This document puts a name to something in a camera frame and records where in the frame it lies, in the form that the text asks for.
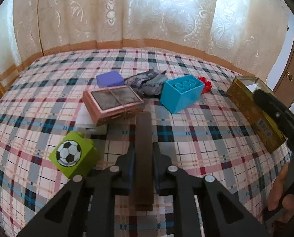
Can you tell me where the golden box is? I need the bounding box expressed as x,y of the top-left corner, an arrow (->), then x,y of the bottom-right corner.
226,76 -> 285,154

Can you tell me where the white box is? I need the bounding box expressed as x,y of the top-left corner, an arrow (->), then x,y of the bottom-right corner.
75,104 -> 108,136

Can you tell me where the person's right hand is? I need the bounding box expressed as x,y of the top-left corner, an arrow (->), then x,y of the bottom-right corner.
267,163 -> 294,225

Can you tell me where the red studded block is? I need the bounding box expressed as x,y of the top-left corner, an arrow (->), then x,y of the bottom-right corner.
198,76 -> 213,94

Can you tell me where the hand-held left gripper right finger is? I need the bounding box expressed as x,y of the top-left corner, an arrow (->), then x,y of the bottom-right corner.
152,142 -> 271,237

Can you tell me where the grey mottled cloth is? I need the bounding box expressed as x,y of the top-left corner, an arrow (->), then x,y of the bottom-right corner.
124,70 -> 167,98

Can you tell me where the pink case with rubber band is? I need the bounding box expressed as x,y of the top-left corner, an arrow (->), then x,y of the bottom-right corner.
83,85 -> 145,126

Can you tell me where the dark brown bar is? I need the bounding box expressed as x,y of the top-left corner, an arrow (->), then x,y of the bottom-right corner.
131,112 -> 154,212

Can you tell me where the purple block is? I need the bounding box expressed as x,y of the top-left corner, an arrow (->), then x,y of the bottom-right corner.
97,70 -> 125,87

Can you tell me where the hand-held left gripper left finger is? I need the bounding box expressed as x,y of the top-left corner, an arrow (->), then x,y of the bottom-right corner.
19,142 -> 136,237

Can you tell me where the blue studded block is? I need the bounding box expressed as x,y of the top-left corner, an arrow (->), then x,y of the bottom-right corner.
160,75 -> 204,114

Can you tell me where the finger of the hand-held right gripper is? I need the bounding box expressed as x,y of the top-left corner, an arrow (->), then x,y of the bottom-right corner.
253,89 -> 294,147

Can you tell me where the cream lace curtain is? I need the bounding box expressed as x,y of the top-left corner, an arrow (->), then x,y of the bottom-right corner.
0,0 -> 294,104

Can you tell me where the green block with football print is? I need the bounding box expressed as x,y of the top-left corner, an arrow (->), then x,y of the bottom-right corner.
49,131 -> 99,180

